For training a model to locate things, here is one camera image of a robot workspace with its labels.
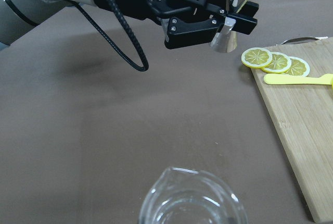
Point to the clear glass measuring cup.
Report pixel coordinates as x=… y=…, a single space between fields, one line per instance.
x=188 y=196

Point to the middle lemon slice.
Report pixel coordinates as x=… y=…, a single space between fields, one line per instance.
x=280 y=63

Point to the yellow plastic knife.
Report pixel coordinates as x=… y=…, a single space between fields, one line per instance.
x=278 y=79

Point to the wooden cutting board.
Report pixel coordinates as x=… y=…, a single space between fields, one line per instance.
x=302 y=117

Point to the lemon slice at board corner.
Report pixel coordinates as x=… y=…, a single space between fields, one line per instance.
x=256 y=57

